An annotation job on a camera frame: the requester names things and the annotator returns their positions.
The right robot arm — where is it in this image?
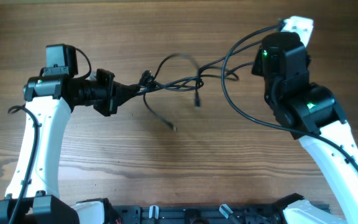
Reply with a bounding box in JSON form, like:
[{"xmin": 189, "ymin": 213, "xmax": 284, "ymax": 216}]
[{"xmin": 252, "ymin": 32, "xmax": 358, "ymax": 223}]

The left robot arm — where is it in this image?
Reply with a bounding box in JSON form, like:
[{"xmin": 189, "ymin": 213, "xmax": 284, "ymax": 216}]
[{"xmin": 0, "ymin": 44, "xmax": 140, "ymax": 223}]

